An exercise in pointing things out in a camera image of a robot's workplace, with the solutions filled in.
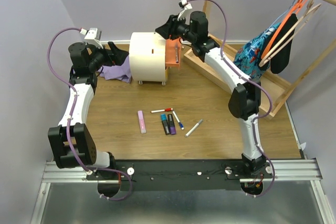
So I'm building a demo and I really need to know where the purple cloth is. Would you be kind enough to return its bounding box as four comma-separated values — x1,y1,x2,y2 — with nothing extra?
98,56,132,83

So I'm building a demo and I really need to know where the black garment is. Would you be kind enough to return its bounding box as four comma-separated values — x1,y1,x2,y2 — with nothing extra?
270,14,298,74

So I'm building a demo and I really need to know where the wooden clothes rack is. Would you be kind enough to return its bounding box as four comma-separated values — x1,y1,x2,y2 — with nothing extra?
183,0,335,120

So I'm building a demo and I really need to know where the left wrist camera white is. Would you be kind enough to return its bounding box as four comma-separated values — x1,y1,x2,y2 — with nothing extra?
80,28,103,48

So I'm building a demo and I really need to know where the round cream drawer organizer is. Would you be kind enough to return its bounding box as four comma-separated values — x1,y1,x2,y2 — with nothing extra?
129,32,182,86

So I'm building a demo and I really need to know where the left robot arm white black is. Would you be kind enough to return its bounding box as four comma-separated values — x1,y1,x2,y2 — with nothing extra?
48,42,129,179

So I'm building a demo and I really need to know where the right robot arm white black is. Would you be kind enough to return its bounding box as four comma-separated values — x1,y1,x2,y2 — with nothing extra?
155,11,275,178

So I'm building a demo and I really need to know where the blue wire hanger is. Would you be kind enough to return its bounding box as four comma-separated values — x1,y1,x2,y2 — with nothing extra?
270,0,312,28

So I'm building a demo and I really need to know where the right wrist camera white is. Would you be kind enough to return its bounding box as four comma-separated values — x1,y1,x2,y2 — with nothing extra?
177,0,192,20

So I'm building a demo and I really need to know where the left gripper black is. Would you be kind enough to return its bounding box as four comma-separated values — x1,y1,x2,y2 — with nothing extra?
87,41,129,71

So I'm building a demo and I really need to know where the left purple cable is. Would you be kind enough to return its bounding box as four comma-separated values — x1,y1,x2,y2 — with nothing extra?
46,27,134,201

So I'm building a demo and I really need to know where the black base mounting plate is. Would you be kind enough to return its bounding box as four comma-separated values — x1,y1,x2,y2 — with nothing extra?
86,159,273,199

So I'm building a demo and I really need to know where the red capped white marker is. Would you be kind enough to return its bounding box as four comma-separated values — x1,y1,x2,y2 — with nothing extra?
151,108,173,113

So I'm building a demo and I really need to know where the blue patterned garment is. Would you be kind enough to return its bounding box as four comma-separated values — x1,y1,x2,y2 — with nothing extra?
233,23,280,79

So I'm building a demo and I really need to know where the blue capped black highlighter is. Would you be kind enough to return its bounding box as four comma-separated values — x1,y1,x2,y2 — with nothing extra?
160,113,170,135

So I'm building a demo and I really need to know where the blue capped white marker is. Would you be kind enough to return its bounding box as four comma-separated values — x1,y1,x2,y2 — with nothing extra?
172,111,184,130

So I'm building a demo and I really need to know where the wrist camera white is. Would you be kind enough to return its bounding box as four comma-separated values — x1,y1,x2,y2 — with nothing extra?
80,28,103,48
177,0,192,20

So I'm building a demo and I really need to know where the blue patterned pen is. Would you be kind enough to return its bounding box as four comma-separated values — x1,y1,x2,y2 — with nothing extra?
175,46,179,63

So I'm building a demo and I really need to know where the pink highlighter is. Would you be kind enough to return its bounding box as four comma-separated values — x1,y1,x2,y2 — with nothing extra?
137,111,146,134

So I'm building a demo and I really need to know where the purple capped black highlighter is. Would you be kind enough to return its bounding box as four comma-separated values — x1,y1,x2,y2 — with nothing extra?
167,113,176,135

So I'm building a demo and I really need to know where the aluminium frame rail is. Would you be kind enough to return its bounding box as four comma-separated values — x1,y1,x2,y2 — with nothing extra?
31,159,334,223

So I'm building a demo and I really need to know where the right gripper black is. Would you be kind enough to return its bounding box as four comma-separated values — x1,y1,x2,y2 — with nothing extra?
154,14,195,44

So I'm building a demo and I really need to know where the beige wooden hanger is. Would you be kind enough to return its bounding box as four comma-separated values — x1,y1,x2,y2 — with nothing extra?
259,0,321,67

